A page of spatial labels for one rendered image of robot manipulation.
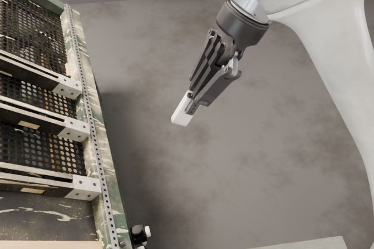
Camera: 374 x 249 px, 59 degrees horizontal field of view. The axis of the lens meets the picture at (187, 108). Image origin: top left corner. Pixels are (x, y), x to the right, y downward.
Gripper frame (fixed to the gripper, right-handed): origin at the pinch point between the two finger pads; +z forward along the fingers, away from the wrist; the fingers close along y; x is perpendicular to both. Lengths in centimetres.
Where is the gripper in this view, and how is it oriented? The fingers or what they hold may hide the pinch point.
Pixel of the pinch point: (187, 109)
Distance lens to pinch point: 59.5
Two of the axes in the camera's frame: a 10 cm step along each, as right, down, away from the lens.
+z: -4.5, 7.1, 5.4
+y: 1.5, 6.5, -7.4
